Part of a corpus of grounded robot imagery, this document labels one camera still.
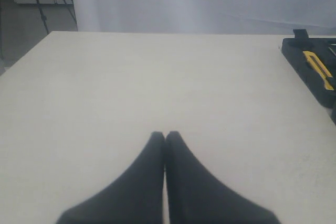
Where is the left gripper wrist-view left finger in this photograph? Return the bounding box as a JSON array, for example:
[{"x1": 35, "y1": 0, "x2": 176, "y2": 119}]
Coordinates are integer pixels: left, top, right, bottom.
[{"x1": 57, "y1": 132, "x2": 165, "y2": 223}]

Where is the left gripper wrist-view right finger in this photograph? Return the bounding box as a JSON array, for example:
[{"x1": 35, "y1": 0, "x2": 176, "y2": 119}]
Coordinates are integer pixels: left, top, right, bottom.
[{"x1": 165, "y1": 131, "x2": 279, "y2": 223}]

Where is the yellow utility knife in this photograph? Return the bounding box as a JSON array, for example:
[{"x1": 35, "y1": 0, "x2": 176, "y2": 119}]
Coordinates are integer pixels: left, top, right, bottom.
[{"x1": 303, "y1": 50, "x2": 335, "y2": 91}]

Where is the black plastic tool case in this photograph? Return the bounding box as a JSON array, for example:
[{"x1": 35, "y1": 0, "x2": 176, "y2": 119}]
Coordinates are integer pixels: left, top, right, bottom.
[{"x1": 281, "y1": 29, "x2": 335, "y2": 122}]

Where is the white backdrop curtain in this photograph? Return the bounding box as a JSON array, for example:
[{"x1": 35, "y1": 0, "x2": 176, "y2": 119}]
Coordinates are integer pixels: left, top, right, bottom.
[{"x1": 73, "y1": 0, "x2": 335, "y2": 35}]

